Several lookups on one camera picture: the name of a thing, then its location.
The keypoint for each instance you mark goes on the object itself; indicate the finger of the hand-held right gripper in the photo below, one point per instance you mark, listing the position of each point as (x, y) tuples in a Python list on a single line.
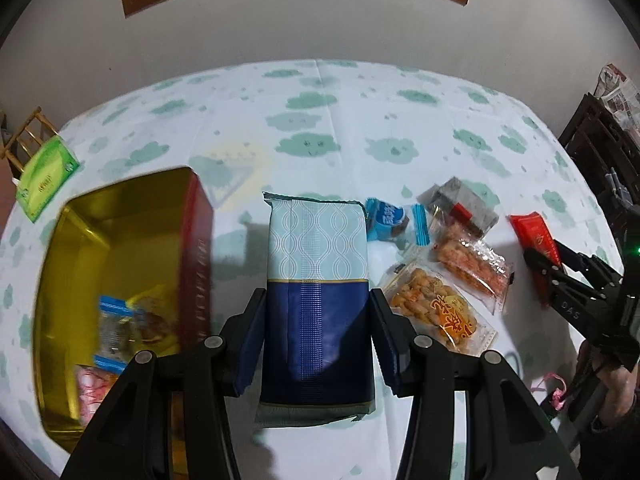
[(590, 267), (570, 305)]

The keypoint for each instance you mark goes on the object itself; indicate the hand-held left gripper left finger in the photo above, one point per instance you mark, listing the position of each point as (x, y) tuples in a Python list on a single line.
[(247, 360)]

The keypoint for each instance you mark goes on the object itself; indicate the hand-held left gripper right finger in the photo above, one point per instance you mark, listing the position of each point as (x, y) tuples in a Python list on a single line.
[(391, 350)]

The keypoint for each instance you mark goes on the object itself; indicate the red snack packet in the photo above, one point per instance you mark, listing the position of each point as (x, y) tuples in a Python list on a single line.
[(535, 237)]

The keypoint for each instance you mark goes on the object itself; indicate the clear peanut snack packet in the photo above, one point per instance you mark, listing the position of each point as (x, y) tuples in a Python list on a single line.
[(435, 305)]

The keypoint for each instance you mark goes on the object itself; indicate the brown candy packet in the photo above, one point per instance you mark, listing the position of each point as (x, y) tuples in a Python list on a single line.
[(152, 330)]

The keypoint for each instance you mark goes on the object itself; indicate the navy and white snack bag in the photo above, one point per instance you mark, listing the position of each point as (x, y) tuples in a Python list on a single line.
[(315, 280)]

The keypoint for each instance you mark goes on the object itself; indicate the red and gold tin box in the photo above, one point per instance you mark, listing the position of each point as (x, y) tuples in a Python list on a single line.
[(197, 260)]

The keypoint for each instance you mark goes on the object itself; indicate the clear orange cracker packet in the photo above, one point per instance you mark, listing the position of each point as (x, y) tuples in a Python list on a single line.
[(467, 260)]

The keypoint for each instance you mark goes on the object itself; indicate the blue biscuit packet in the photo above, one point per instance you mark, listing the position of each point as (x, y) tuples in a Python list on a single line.
[(387, 217)]

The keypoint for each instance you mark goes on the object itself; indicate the clear packet with blue ends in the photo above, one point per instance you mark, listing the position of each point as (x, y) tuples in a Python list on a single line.
[(112, 332)]

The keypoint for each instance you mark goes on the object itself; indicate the dark grey snack packet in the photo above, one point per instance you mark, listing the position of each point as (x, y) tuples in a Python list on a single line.
[(460, 197)]

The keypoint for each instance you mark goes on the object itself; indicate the pink snack packet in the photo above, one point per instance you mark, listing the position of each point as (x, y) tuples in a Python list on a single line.
[(92, 390)]

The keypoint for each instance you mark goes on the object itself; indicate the person's right hand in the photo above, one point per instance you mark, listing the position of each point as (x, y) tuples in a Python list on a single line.
[(617, 395)]

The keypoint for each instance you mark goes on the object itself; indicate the pink ribbon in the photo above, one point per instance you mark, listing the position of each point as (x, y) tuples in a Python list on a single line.
[(556, 395)]

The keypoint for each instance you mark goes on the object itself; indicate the dark wooden furniture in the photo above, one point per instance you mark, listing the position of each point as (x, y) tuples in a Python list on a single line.
[(590, 135)]

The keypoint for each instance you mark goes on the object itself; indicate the newspaper bundle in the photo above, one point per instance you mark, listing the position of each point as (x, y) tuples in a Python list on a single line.
[(622, 95)]

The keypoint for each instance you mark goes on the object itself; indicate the green tissue box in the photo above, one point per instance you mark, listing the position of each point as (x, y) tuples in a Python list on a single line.
[(45, 180)]

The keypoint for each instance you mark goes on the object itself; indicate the bamboo chair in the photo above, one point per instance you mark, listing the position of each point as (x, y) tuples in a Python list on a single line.
[(30, 127)]

